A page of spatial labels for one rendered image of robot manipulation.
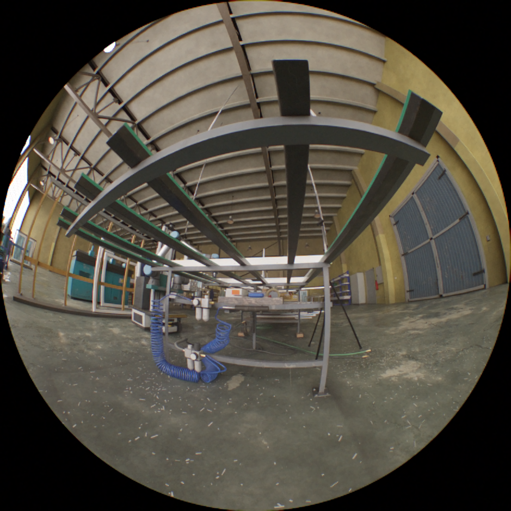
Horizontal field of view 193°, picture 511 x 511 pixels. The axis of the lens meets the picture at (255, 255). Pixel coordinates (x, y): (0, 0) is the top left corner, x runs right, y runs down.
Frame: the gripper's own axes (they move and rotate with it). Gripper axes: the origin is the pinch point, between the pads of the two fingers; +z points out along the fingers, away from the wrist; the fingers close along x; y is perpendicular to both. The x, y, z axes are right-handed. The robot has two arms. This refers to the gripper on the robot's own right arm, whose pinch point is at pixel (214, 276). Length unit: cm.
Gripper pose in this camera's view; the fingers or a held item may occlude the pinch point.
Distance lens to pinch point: 216.7
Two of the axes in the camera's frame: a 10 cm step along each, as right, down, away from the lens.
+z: -1.7, 9.1, 3.9
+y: 3.4, -3.1, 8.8
